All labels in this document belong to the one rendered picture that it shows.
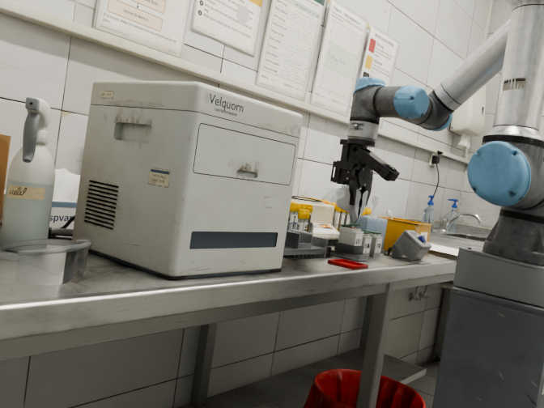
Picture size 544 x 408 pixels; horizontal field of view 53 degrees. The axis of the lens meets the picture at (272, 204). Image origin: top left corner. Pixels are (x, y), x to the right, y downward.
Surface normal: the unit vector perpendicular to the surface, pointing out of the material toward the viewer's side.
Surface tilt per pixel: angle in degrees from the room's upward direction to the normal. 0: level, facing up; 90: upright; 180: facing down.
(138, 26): 93
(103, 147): 90
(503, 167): 95
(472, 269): 90
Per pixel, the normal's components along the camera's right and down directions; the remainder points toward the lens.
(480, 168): -0.74, 0.02
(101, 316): 0.78, 0.15
